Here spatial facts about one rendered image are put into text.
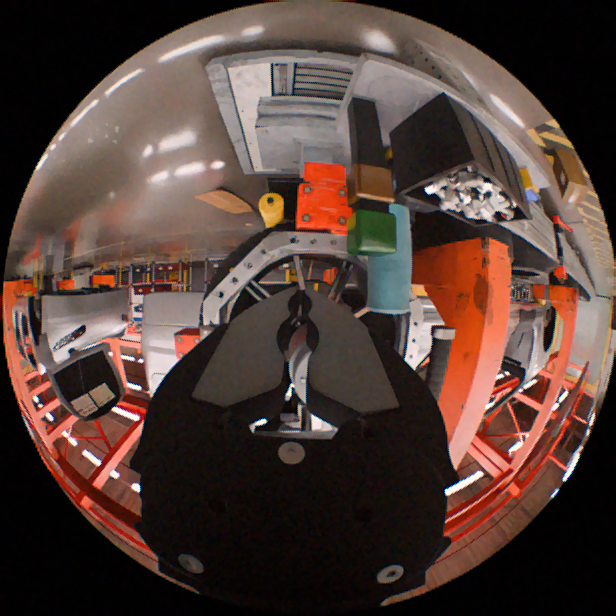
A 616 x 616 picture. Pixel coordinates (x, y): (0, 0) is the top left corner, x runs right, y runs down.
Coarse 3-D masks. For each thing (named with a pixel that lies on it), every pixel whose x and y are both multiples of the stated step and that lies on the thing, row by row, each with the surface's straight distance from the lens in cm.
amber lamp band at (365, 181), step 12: (360, 168) 22; (372, 168) 22; (384, 168) 23; (348, 180) 24; (360, 180) 21; (372, 180) 22; (384, 180) 22; (348, 192) 23; (360, 192) 21; (372, 192) 21; (384, 192) 21; (348, 204) 23
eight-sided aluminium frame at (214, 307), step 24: (264, 240) 49; (288, 240) 49; (312, 240) 54; (336, 240) 50; (240, 264) 49; (264, 264) 53; (216, 288) 51; (240, 288) 54; (216, 312) 51; (408, 312) 58; (408, 336) 58; (408, 360) 61
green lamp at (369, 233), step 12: (360, 216) 20; (372, 216) 20; (384, 216) 21; (348, 228) 22; (360, 228) 19; (372, 228) 20; (384, 228) 20; (396, 228) 21; (348, 240) 22; (360, 240) 19; (372, 240) 20; (384, 240) 20; (396, 240) 21; (348, 252) 22; (360, 252) 21; (372, 252) 20; (384, 252) 20
